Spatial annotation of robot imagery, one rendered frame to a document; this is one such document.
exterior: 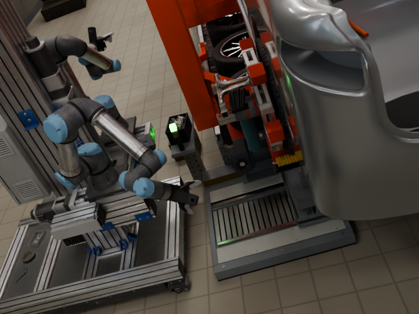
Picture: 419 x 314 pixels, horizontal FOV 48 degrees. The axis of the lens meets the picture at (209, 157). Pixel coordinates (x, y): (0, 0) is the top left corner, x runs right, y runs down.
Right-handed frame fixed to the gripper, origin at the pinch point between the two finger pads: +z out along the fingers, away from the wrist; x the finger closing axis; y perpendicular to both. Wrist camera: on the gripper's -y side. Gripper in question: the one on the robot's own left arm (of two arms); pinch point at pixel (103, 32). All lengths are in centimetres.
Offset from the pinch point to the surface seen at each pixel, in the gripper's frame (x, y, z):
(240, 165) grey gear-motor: 88, 82, -40
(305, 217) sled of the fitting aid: 130, 91, -77
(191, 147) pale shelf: 54, 72, -33
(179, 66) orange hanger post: 56, 15, -25
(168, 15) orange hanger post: 56, -17, -24
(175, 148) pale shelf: 42, 74, -32
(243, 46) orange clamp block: 100, 0, -36
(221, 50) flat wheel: 52, 67, 97
